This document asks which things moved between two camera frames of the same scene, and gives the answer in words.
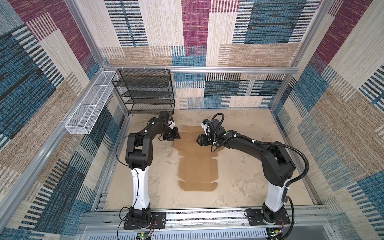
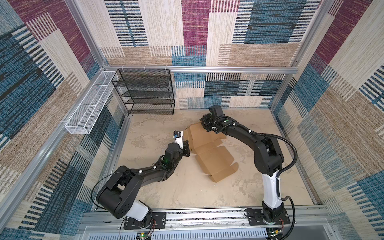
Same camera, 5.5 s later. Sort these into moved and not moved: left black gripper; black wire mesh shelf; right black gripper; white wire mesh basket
Moved: left black gripper; right black gripper
Not moved: black wire mesh shelf; white wire mesh basket
